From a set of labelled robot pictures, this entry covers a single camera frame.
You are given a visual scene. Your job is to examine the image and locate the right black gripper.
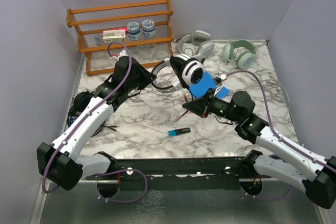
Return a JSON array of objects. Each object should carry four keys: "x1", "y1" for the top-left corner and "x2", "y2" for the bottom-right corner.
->
[{"x1": 183, "y1": 88, "x2": 242, "y2": 123}]

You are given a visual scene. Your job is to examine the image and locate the black blue headphones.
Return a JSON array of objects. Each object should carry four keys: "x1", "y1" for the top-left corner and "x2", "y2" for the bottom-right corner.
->
[{"x1": 66, "y1": 91, "x2": 117, "y2": 137}]

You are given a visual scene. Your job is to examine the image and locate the blue notebook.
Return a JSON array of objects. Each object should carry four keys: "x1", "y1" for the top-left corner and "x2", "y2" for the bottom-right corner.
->
[{"x1": 190, "y1": 72, "x2": 229, "y2": 99}]

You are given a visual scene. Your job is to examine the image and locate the wooden shelf rack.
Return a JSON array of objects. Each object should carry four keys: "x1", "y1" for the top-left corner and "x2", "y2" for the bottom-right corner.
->
[{"x1": 66, "y1": 0, "x2": 174, "y2": 76}]

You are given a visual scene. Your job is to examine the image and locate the black white headphones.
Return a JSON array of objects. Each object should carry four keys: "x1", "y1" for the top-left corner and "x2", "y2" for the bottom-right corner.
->
[{"x1": 151, "y1": 54, "x2": 204, "y2": 93}]

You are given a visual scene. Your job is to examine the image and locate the white stick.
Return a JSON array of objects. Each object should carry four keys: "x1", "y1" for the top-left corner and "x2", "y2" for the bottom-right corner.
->
[{"x1": 141, "y1": 123, "x2": 166, "y2": 134}]

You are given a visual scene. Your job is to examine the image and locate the right blue white jar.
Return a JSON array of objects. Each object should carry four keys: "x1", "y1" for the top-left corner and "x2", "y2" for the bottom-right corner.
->
[{"x1": 142, "y1": 19, "x2": 155, "y2": 38}]

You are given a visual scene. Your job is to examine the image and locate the grey white headphones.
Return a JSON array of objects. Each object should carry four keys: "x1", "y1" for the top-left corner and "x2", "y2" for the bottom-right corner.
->
[{"x1": 177, "y1": 30, "x2": 215, "y2": 61}]

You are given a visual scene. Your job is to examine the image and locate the left blue white jar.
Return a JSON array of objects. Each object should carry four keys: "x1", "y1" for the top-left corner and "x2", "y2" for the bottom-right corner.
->
[{"x1": 127, "y1": 22, "x2": 141, "y2": 41}]

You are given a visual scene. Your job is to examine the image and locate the blue black highlighter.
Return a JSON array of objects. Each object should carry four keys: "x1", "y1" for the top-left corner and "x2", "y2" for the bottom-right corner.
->
[{"x1": 168, "y1": 127, "x2": 191, "y2": 136}]

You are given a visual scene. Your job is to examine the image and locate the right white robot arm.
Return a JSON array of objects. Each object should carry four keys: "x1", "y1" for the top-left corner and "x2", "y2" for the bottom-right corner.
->
[{"x1": 183, "y1": 89, "x2": 335, "y2": 209}]

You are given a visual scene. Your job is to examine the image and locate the blue white jar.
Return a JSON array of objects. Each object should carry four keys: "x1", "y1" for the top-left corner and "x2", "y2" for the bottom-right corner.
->
[
  {"x1": 142, "y1": 19, "x2": 155, "y2": 38},
  {"x1": 127, "y1": 22, "x2": 141, "y2": 41}
]

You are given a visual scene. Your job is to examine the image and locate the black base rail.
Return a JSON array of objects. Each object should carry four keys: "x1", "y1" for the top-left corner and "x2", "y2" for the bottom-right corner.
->
[{"x1": 86, "y1": 156, "x2": 257, "y2": 191}]

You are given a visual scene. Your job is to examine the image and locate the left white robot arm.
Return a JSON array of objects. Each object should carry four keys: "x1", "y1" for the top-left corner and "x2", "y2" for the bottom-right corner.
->
[{"x1": 37, "y1": 56, "x2": 156, "y2": 190}]

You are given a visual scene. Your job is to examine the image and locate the white red box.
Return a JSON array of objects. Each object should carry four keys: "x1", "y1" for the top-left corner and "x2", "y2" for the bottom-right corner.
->
[{"x1": 102, "y1": 29, "x2": 126, "y2": 44}]

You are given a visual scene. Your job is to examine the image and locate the mint green headphones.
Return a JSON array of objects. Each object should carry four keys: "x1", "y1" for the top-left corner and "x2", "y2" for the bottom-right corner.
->
[{"x1": 222, "y1": 39, "x2": 258, "y2": 69}]

